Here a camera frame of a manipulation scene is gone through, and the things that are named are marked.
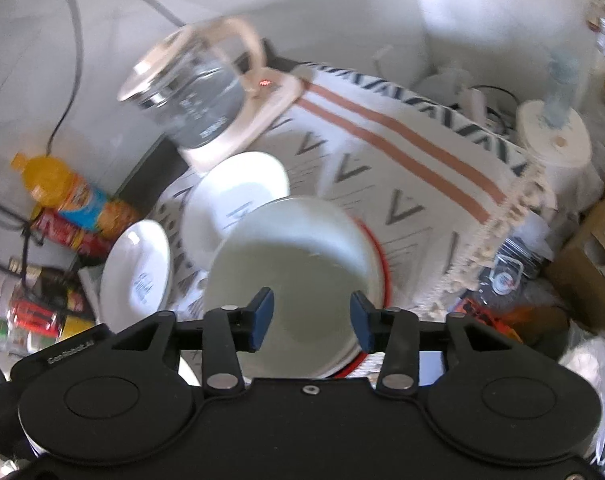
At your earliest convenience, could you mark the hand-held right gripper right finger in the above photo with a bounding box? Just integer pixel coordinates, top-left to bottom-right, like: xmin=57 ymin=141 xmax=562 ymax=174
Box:
xmin=350 ymin=290 xmax=526 ymax=397

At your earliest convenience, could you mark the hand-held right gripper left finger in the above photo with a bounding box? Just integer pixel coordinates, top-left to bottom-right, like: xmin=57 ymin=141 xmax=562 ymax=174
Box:
xmin=111 ymin=287 xmax=276 ymax=397

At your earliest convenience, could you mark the black bowl with red rim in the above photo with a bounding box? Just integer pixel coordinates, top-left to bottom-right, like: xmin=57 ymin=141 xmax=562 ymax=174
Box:
xmin=202 ymin=196 xmax=389 ymax=382

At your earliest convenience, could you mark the clear plastic package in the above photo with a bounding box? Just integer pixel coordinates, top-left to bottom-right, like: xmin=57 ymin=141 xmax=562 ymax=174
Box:
xmin=483 ymin=240 xmax=548 ymax=301

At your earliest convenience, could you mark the patterned fringed tablecloth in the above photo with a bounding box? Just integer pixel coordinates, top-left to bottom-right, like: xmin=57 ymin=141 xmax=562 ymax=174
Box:
xmin=150 ymin=62 xmax=558 ymax=318

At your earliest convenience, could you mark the red drink can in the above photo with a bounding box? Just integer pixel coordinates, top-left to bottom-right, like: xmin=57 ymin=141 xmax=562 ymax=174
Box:
xmin=67 ymin=227 xmax=116 ymax=261
xmin=30 ymin=210 xmax=76 ymax=246

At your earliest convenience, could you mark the cream kettle base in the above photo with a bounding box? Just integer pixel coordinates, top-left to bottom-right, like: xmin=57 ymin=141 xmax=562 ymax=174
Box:
xmin=177 ymin=67 xmax=306 ymax=173

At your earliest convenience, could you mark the soy sauce bottle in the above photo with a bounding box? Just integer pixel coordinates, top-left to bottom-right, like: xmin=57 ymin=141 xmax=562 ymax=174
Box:
xmin=12 ymin=260 xmax=90 ymax=311

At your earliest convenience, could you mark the white plastic bag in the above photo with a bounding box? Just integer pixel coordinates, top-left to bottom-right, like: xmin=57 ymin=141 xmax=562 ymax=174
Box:
xmin=557 ymin=330 xmax=605 ymax=461

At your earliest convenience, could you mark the orange juice bottle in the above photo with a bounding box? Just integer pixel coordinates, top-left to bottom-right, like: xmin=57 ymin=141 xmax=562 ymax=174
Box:
xmin=10 ymin=152 xmax=146 ymax=241

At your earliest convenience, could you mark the cardboard box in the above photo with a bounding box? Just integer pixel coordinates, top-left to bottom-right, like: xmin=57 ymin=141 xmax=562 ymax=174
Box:
xmin=545 ymin=195 xmax=605 ymax=331

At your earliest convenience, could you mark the glass electric kettle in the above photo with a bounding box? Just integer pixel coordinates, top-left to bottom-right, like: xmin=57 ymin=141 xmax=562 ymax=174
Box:
xmin=117 ymin=16 xmax=266 ymax=151

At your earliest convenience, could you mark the white round appliance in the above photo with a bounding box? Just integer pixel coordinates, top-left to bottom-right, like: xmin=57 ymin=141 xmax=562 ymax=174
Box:
xmin=515 ymin=100 xmax=593 ymax=201

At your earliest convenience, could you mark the pale blue bottle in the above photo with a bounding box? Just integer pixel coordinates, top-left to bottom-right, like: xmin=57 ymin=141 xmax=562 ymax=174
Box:
xmin=543 ymin=50 xmax=583 ymax=128

